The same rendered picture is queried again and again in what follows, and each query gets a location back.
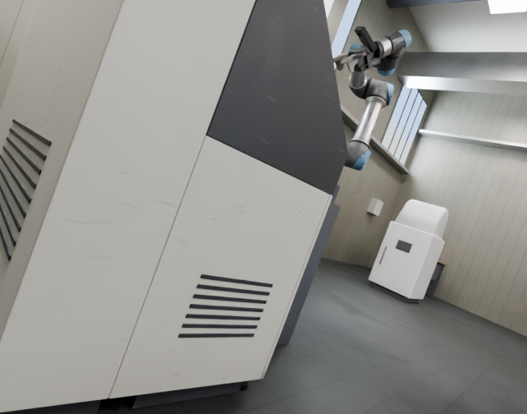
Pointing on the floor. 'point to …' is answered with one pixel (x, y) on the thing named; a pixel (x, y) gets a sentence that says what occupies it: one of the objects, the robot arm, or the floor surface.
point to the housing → (92, 185)
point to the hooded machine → (410, 251)
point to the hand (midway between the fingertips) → (336, 61)
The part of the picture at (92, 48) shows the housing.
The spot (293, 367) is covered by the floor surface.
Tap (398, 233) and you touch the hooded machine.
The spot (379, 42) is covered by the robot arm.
